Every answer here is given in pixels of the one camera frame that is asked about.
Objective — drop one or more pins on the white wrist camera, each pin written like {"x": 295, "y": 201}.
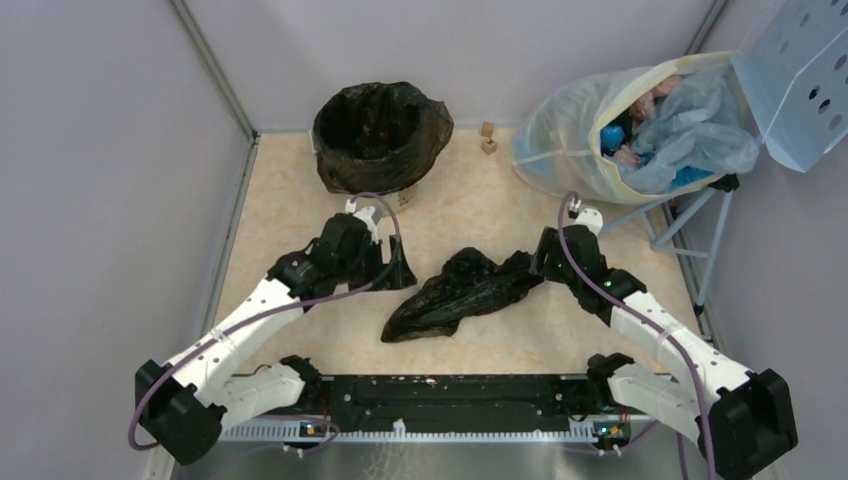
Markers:
{"x": 370, "y": 215}
{"x": 581, "y": 214}

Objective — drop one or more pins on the white trash bin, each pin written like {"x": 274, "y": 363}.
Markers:
{"x": 397, "y": 200}

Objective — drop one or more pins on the black bin liner bag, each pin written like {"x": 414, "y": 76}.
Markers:
{"x": 379, "y": 137}

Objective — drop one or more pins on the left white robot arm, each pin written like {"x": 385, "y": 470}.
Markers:
{"x": 186, "y": 403}

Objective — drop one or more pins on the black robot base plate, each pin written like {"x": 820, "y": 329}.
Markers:
{"x": 520, "y": 403}

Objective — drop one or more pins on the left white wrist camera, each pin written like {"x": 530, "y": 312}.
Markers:
{"x": 370, "y": 215}

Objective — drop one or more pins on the black trash bag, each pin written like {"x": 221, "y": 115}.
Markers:
{"x": 469, "y": 284}

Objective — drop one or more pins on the white cable duct strip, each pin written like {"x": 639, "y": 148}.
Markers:
{"x": 294, "y": 432}

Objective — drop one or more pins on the pink plastic bag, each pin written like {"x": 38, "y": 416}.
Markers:
{"x": 643, "y": 109}

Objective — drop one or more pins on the light blue plastic bag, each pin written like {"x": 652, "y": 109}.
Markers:
{"x": 695, "y": 133}

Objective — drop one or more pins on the wooden cube near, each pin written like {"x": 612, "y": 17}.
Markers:
{"x": 489, "y": 146}

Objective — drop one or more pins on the large translucent yellow-rimmed bag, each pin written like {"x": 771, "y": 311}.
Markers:
{"x": 556, "y": 149}

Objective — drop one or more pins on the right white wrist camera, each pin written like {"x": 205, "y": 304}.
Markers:
{"x": 581, "y": 214}

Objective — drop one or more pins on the wooden cube far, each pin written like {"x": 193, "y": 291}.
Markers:
{"x": 487, "y": 129}

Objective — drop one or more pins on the wooden cube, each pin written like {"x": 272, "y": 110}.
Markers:
{"x": 487, "y": 129}
{"x": 489, "y": 146}

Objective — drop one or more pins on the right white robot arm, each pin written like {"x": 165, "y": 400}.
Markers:
{"x": 740, "y": 420}

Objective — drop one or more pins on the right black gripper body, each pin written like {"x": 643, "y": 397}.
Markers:
{"x": 548, "y": 262}

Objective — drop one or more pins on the perforated light blue panel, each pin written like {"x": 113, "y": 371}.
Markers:
{"x": 794, "y": 77}

